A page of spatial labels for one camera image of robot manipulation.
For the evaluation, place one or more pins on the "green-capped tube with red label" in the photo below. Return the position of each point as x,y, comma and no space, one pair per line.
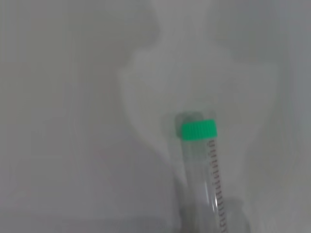
199,129

